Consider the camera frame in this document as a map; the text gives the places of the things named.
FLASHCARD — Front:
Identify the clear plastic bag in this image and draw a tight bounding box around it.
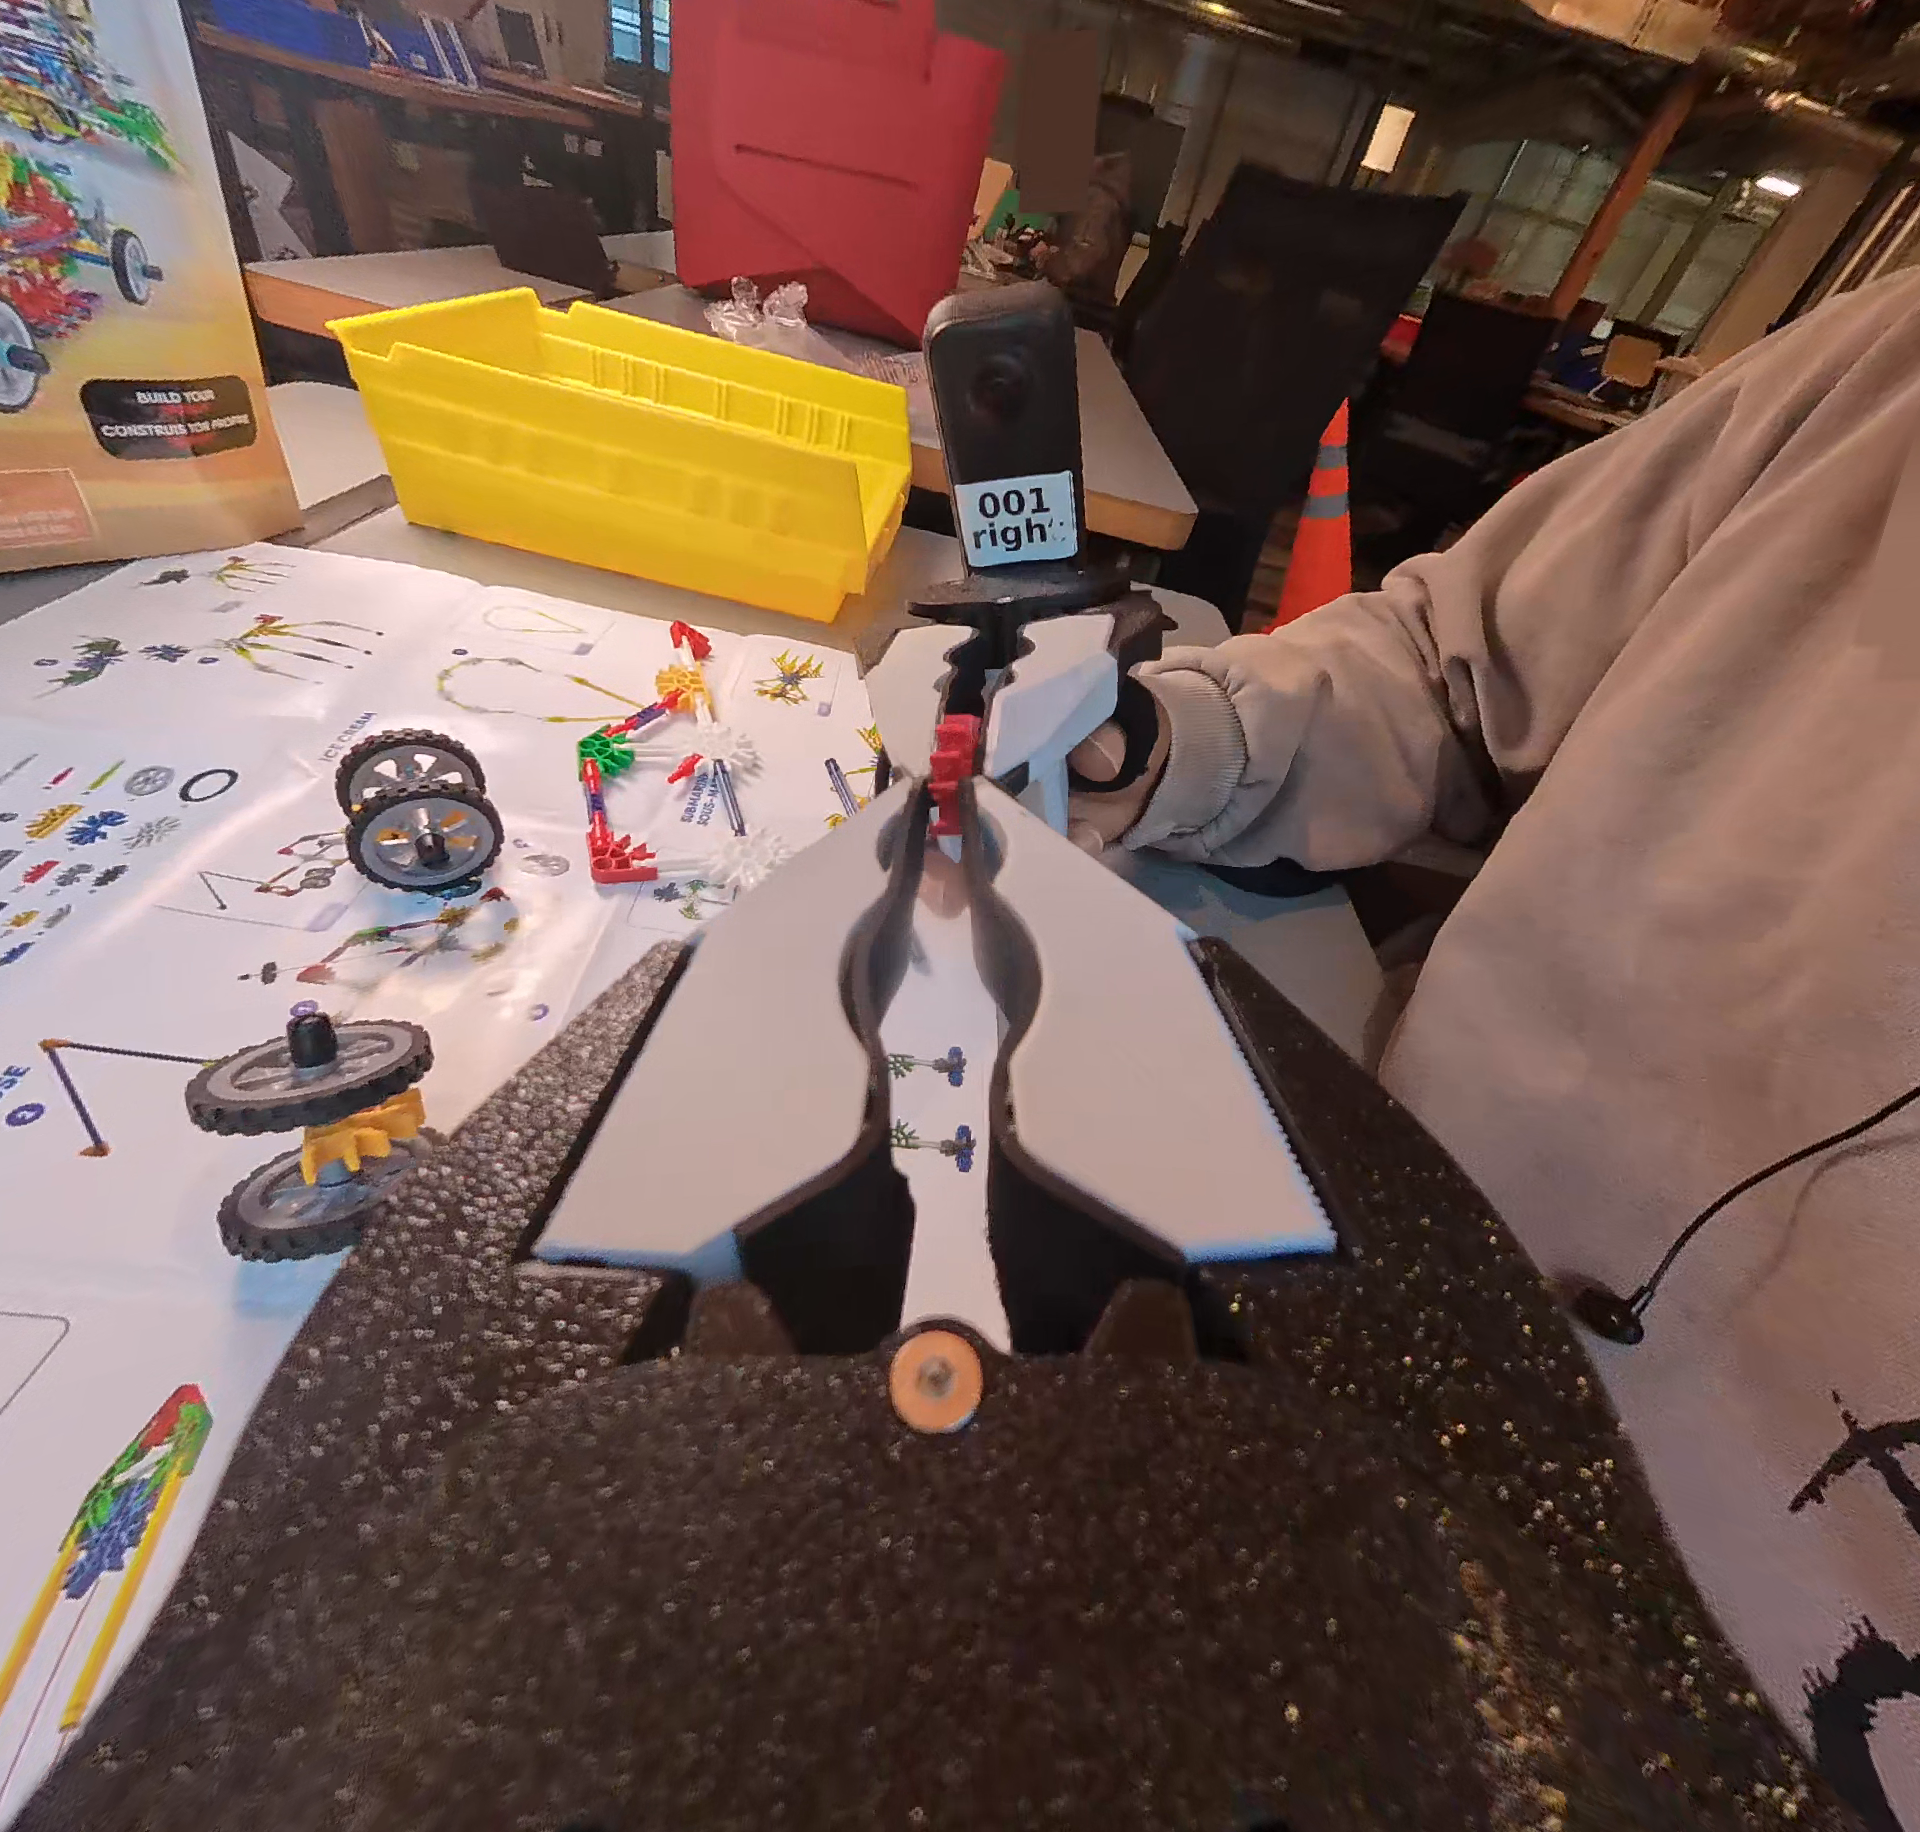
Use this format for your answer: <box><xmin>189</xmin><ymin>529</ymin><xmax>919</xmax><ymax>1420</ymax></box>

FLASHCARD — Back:
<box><xmin>687</xmin><ymin>271</ymin><xmax>917</xmax><ymax>365</ymax></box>

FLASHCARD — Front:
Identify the thin black cable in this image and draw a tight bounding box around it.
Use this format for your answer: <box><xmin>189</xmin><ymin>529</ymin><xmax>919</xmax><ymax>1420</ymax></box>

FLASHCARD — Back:
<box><xmin>1575</xmin><ymin>1081</ymin><xmax>1920</xmax><ymax>1348</ymax></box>

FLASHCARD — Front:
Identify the yellow plastic bin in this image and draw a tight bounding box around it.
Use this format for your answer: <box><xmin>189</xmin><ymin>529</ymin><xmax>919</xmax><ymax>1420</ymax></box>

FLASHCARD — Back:
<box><xmin>331</xmin><ymin>287</ymin><xmax>917</xmax><ymax>626</ymax></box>

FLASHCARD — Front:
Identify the white instruction sheet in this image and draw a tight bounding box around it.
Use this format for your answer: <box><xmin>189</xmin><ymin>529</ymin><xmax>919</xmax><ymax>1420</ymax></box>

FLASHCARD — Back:
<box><xmin>0</xmin><ymin>542</ymin><xmax>992</xmax><ymax>1803</ymax></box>

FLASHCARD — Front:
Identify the orange traffic cone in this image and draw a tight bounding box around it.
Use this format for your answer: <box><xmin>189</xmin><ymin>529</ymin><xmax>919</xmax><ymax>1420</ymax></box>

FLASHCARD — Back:
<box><xmin>1275</xmin><ymin>402</ymin><xmax>1358</xmax><ymax>628</ymax></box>

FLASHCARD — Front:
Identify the short red toy rod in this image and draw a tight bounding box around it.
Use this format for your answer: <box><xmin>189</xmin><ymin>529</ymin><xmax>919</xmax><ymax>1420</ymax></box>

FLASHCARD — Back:
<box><xmin>927</xmin><ymin>714</ymin><xmax>987</xmax><ymax>845</ymax></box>

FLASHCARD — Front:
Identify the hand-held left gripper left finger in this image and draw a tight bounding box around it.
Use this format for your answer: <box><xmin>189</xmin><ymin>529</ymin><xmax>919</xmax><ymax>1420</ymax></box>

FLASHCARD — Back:
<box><xmin>537</xmin><ymin>781</ymin><xmax>939</xmax><ymax>1348</ymax></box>

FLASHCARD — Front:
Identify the colourful construction toy model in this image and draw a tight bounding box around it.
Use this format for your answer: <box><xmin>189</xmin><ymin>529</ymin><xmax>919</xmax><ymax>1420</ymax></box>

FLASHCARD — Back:
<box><xmin>577</xmin><ymin>616</ymin><xmax>789</xmax><ymax>890</ymax></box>

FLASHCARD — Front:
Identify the toy wheel pair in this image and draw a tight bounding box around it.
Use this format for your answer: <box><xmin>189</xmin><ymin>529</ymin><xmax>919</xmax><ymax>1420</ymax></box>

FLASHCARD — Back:
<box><xmin>331</xmin><ymin>728</ymin><xmax>506</xmax><ymax>897</ymax></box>

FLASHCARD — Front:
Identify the toy packaging bag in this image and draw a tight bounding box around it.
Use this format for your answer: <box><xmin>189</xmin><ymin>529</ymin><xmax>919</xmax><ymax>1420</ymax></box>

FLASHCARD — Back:
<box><xmin>0</xmin><ymin>0</ymin><xmax>302</xmax><ymax>574</ymax></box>

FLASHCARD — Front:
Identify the person's upper body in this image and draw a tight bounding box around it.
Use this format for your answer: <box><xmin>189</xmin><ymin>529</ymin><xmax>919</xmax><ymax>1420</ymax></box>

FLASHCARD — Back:
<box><xmin>1365</xmin><ymin>271</ymin><xmax>1920</xmax><ymax>1832</ymax></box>

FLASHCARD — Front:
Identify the black rounded object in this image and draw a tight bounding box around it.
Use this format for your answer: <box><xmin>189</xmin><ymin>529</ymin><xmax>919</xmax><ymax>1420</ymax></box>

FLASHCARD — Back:
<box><xmin>1155</xmin><ymin>842</ymin><xmax>1383</xmax><ymax>903</ymax></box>

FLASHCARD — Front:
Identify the red box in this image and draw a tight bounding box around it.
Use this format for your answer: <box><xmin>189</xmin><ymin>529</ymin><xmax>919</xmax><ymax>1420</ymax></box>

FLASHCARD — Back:
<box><xmin>667</xmin><ymin>0</ymin><xmax>1008</xmax><ymax>349</ymax></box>

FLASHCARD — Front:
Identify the detached toy model section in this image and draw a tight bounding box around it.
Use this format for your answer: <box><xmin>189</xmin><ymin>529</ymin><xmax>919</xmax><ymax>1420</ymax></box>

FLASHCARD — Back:
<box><xmin>187</xmin><ymin>1006</ymin><xmax>438</xmax><ymax>1265</ymax></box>

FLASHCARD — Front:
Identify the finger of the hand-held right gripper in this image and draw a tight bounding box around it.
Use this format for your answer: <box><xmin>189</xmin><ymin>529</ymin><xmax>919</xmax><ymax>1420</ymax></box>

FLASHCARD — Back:
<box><xmin>866</xmin><ymin>616</ymin><xmax>979</xmax><ymax>772</ymax></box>
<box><xmin>976</xmin><ymin>628</ymin><xmax>1128</xmax><ymax>813</ymax></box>

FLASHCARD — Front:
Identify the black office chair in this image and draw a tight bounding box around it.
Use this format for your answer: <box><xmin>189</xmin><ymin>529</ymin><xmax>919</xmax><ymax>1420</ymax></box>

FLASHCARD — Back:
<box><xmin>1126</xmin><ymin>166</ymin><xmax>1473</xmax><ymax>634</ymax></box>

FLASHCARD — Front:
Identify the person's right forearm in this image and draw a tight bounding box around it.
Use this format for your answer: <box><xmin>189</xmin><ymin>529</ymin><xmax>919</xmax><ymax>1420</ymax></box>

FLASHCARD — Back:
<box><xmin>1111</xmin><ymin>556</ymin><xmax>1562</xmax><ymax>881</ymax></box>

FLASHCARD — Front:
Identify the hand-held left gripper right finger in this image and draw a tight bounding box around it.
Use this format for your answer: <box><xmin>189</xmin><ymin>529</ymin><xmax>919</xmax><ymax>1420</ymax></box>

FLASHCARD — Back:
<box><xmin>960</xmin><ymin>781</ymin><xmax>1343</xmax><ymax>1348</ymax></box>

